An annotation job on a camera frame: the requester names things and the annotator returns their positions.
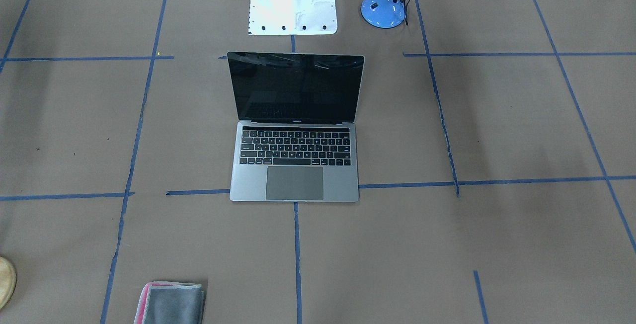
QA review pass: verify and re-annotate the grey laptop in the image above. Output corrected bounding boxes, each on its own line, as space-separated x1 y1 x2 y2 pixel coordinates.
226 51 365 202

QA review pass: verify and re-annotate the grey pink folded cloth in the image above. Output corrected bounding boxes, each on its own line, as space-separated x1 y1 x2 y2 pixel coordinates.
133 281 205 324

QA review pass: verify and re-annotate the wooden mug tree stand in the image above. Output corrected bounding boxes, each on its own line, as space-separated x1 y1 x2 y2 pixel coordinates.
0 256 17 310

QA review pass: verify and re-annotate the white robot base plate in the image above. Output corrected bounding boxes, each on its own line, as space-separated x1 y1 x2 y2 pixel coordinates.
248 0 338 36

